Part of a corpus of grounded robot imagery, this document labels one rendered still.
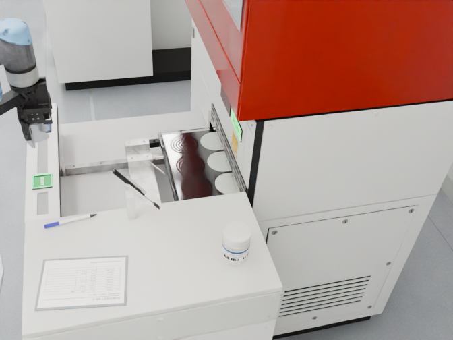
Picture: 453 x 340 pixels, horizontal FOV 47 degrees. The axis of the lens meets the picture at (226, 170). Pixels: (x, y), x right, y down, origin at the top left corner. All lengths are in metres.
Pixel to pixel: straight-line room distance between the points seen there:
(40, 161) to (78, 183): 0.17
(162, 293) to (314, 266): 0.80
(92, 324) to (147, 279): 0.17
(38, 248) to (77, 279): 0.15
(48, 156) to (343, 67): 0.92
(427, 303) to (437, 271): 0.21
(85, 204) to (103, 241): 0.33
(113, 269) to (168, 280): 0.14
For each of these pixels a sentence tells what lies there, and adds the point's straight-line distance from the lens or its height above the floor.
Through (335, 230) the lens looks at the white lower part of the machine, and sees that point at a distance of 1.84.
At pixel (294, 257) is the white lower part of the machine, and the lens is 1.88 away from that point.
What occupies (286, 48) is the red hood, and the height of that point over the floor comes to 1.43.
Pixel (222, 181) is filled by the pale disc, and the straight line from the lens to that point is 1.67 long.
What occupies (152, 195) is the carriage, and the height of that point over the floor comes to 0.88.
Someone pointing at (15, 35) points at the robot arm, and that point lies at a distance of 1.31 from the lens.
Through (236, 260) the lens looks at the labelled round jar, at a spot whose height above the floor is 0.99.
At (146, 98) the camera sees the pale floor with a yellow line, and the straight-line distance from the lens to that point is 3.61.
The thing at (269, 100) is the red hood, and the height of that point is 1.28.
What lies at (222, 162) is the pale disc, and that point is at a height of 0.90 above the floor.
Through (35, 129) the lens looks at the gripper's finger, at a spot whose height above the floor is 1.17.
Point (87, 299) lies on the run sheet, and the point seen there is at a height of 0.97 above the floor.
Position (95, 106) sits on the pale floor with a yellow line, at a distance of 3.56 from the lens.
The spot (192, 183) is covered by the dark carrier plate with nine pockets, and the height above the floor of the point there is 0.90.
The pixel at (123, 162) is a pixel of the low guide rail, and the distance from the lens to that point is 1.82.
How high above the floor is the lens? 2.05
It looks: 42 degrees down
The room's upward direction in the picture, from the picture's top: 5 degrees clockwise
